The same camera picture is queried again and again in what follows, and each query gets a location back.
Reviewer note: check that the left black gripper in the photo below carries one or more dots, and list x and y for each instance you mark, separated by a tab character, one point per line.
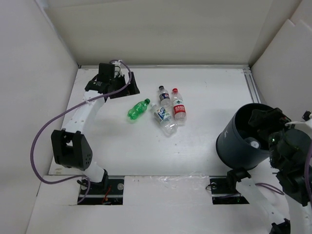
131	89

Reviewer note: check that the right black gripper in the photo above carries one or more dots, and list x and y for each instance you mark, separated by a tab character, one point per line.
275	116

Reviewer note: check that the green plastic bottle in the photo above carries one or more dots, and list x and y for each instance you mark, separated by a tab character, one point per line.
138	109

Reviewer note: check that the clear plastic bottle white cap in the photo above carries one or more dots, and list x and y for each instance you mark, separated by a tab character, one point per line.
253	142

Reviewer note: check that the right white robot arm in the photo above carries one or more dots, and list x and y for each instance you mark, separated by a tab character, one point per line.
258	132

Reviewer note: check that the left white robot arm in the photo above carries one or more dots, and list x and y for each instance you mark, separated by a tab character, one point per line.
70	146

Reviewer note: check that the dark blue round bin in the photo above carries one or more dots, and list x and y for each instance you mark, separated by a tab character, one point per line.
230	145

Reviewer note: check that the clear bottle black cap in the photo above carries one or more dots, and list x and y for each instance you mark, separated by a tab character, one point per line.
164	97

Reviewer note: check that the clear bottle blue white label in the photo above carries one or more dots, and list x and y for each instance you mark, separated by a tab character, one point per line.
165	119

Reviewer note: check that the clear bottle red cap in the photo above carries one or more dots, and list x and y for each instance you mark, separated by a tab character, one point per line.
178	107

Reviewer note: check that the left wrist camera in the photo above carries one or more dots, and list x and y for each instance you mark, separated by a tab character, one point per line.
119	63

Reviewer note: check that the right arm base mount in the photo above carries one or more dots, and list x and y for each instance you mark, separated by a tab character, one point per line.
222	193

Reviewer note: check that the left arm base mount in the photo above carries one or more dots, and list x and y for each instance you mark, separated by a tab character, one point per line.
112	195

